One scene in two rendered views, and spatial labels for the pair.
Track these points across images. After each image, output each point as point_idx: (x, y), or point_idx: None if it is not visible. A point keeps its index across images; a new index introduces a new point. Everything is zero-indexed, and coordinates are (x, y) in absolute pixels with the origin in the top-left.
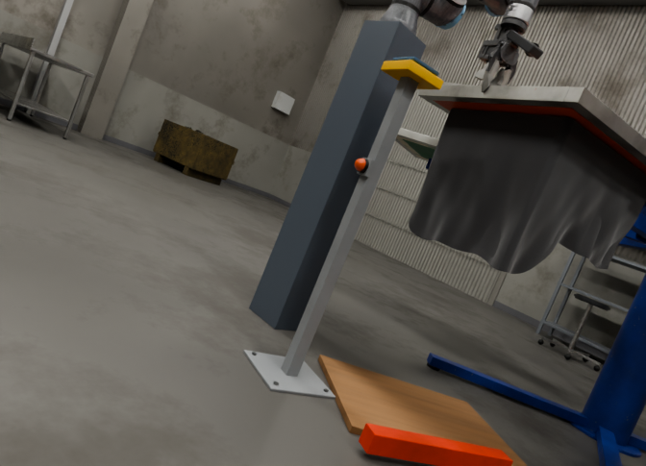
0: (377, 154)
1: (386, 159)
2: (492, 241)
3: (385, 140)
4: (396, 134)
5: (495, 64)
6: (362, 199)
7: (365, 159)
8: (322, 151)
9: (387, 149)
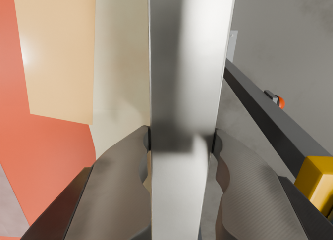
0: (275, 103)
1: (258, 102)
2: None
3: (281, 112)
4: (273, 119)
5: (278, 225)
6: (249, 82)
7: (278, 105)
8: (200, 236)
9: (267, 108)
